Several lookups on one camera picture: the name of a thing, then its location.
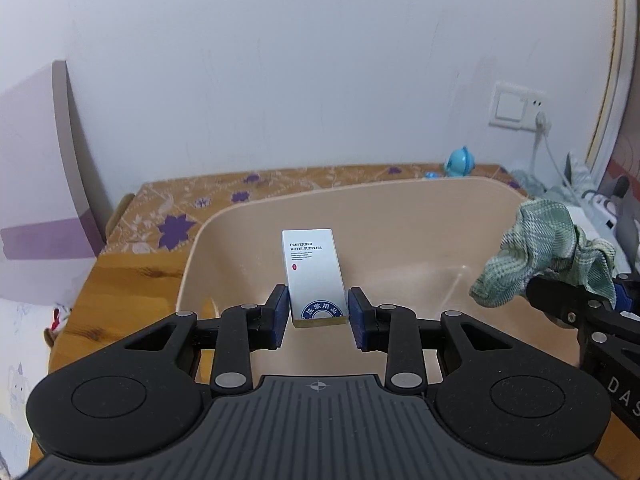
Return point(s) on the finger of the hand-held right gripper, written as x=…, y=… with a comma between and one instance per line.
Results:
x=629, y=295
x=565, y=297

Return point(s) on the white wall switch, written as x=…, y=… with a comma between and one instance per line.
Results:
x=507, y=105

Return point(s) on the brown floral tablecloth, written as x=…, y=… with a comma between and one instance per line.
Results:
x=150, y=210

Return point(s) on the white purple panel board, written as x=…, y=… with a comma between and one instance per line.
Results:
x=40, y=170

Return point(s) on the white printed bedsheet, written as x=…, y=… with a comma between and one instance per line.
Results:
x=20, y=390

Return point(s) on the light blue-grey cloth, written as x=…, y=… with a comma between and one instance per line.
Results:
x=545, y=187

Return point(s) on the beige plastic bin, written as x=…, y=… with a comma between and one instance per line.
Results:
x=400, y=240

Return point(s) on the white gold-trimmed frame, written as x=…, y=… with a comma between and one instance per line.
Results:
x=615, y=60

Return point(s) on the blue toy figure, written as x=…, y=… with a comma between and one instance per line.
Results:
x=460, y=161

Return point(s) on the white power strip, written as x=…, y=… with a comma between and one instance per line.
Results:
x=600, y=210

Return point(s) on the green plaid cloth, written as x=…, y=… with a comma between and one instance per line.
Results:
x=540, y=240

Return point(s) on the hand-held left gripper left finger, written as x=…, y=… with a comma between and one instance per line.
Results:
x=280, y=317

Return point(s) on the white wall socket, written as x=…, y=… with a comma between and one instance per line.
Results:
x=537, y=105

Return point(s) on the white plug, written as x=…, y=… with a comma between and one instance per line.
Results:
x=542, y=121

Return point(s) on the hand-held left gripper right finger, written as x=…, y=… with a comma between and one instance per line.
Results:
x=357, y=320

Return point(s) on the white printed cardboard box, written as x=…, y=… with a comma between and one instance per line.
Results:
x=312, y=270

